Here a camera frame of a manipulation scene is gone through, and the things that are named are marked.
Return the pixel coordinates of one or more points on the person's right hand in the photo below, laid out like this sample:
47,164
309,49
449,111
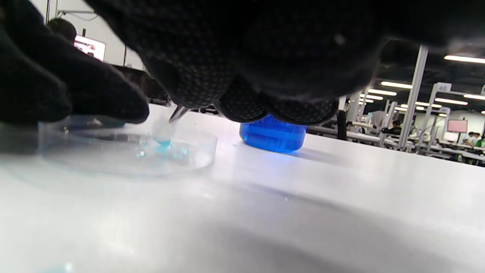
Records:
284,45

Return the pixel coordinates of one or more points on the person's left hand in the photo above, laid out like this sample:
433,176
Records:
45,83

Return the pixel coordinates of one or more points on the beaker of blue dye solution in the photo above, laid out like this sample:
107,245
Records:
273,138

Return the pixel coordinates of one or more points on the clear culture dish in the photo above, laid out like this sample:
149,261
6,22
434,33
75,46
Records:
113,159

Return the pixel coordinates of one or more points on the metal tweezers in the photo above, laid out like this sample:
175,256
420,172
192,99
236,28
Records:
177,113

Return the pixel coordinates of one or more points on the white cotton tuft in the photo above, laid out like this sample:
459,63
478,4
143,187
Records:
163,131

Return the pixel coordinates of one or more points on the lit monitor screen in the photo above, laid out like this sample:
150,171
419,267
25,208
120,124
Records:
91,47

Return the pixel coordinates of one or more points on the black chair back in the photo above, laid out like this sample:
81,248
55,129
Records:
341,127

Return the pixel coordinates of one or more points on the row of ceiling light strips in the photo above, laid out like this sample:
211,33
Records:
396,85

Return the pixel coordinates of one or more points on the pink monitor screen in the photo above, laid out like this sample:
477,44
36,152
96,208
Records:
457,126

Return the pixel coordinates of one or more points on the row of white workbenches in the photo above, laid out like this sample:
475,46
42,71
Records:
447,153

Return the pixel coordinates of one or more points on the white metal frame post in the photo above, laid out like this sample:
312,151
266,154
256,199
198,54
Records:
415,87

